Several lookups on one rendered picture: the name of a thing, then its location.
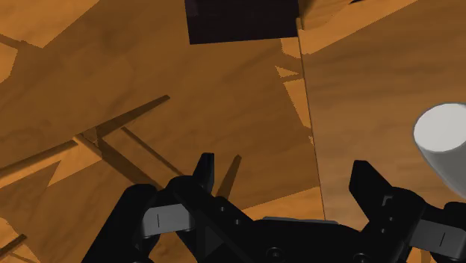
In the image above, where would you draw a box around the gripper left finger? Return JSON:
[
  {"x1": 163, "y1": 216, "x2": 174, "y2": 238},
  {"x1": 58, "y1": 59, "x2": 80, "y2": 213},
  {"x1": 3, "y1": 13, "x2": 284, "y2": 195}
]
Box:
[{"x1": 81, "y1": 152, "x2": 255, "y2": 263}]

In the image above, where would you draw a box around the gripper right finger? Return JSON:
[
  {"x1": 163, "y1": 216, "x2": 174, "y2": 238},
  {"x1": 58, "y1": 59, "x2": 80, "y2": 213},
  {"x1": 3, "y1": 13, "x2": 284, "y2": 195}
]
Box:
[{"x1": 348, "y1": 159, "x2": 466, "y2": 263}]

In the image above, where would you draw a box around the white cylinder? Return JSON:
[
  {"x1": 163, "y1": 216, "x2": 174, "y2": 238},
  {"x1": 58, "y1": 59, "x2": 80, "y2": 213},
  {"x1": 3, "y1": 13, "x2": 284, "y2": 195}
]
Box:
[{"x1": 412, "y1": 102, "x2": 466, "y2": 200}]

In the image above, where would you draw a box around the wooden table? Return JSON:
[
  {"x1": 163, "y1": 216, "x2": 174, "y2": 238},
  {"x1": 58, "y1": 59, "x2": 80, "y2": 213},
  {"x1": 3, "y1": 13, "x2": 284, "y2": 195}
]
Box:
[{"x1": 296, "y1": 0, "x2": 466, "y2": 263}]

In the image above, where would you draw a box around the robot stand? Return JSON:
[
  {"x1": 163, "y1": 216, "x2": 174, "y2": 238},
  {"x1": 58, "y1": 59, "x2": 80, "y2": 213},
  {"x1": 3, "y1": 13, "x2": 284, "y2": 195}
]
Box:
[{"x1": 184, "y1": 0, "x2": 300, "y2": 46}]

